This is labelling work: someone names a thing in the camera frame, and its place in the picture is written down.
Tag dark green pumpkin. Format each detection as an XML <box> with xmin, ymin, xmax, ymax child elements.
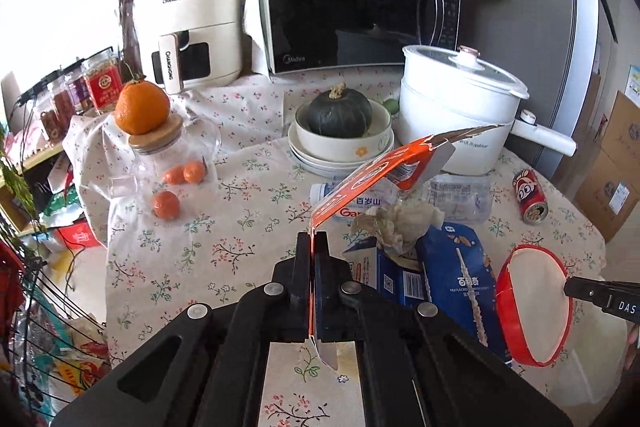
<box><xmin>307</xmin><ymin>83</ymin><xmax>372</xmax><ymax>139</ymax></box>

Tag red label glass jar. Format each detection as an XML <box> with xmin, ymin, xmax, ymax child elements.
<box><xmin>81</xmin><ymin>48</ymin><xmax>122</xmax><ymax>114</ymax></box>

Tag white trash bin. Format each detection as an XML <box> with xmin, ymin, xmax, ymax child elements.
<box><xmin>549</xmin><ymin>311</ymin><xmax>628</xmax><ymax>407</ymax></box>

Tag grey refrigerator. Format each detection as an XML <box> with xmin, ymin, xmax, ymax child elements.
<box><xmin>426</xmin><ymin>0</ymin><xmax>618</xmax><ymax>180</ymax></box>

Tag black white microwave oven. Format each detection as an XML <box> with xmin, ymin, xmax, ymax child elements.
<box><xmin>244</xmin><ymin>0</ymin><xmax>461</xmax><ymax>75</ymax></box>

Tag tissue paper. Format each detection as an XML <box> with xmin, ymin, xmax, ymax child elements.
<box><xmin>352</xmin><ymin>199</ymin><xmax>445</xmax><ymax>256</ymax></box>

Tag floral tablecloth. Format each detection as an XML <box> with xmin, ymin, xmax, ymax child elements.
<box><xmin>63</xmin><ymin>67</ymin><xmax>605</xmax><ymax>426</ymax></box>

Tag orange white snack bag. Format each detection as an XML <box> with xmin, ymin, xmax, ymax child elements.
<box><xmin>309</xmin><ymin>126</ymin><xmax>491</xmax><ymax>369</ymax></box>

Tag stacked white plates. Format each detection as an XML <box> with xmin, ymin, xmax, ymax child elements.
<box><xmin>288</xmin><ymin>124</ymin><xmax>370</xmax><ymax>180</ymax></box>

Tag red soda can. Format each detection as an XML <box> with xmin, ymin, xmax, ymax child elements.
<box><xmin>512</xmin><ymin>169</ymin><xmax>549</xmax><ymax>225</ymax></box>

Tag clear plastic water bottle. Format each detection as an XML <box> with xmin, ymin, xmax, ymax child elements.
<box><xmin>333</xmin><ymin>173</ymin><xmax>492</xmax><ymax>225</ymax></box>

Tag cardboard box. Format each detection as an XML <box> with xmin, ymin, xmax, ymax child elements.
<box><xmin>601</xmin><ymin>91</ymin><xmax>640</xmax><ymax>171</ymax></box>
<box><xmin>575</xmin><ymin>150</ymin><xmax>639</xmax><ymax>243</ymax></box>

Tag small orange in jar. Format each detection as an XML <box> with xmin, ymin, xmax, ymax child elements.
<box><xmin>163</xmin><ymin>165</ymin><xmax>186</xmax><ymax>185</ymax></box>
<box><xmin>182</xmin><ymin>160</ymin><xmax>207</xmax><ymax>184</ymax></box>
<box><xmin>152</xmin><ymin>191</ymin><xmax>180</xmax><ymax>221</ymax></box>

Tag white ceramic bowl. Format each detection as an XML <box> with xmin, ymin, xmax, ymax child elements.
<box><xmin>291</xmin><ymin>100</ymin><xmax>394</xmax><ymax>162</ymax></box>

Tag blue snack bag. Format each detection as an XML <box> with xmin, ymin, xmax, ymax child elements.
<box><xmin>416</xmin><ymin>222</ymin><xmax>512</xmax><ymax>365</ymax></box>

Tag glass jar with wooden lid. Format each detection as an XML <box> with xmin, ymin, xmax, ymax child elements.
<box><xmin>108</xmin><ymin>113</ymin><xmax>221</xmax><ymax>221</ymax></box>

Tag white electric cooking pot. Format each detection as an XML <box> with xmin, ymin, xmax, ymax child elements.
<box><xmin>395</xmin><ymin>44</ymin><xmax>577</xmax><ymax>176</ymax></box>

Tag blue carton box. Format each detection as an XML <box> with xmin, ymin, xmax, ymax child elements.
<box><xmin>343</xmin><ymin>237</ymin><xmax>426</xmax><ymax>309</ymax></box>

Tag upper cardboard box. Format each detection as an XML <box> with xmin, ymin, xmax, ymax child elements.
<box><xmin>601</xmin><ymin>91</ymin><xmax>640</xmax><ymax>171</ymax></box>

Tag person right hand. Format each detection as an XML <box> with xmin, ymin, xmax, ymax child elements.
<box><xmin>623</xmin><ymin>324</ymin><xmax>639</xmax><ymax>372</ymax></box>

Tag white air fryer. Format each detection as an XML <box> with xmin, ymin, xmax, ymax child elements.
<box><xmin>149</xmin><ymin>0</ymin><xmax>243</xmax><ymax>94</ymax></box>

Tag lower cardboard box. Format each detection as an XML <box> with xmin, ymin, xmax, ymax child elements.
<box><xmin>575</xmin><ymin>150</ymin><xmax>639</xmax><ymax>243</ymax></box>

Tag large orange on jar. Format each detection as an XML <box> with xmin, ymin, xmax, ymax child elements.
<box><xmin>114</xmin><ymin>80</ymin><xmax>170</xmax><ymax>135</ymax></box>

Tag black wire rack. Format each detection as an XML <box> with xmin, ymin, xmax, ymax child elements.
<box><xmin>1</xmin><ymin>221</ymin><xmax>112</xmax><ymax>426</ymax></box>

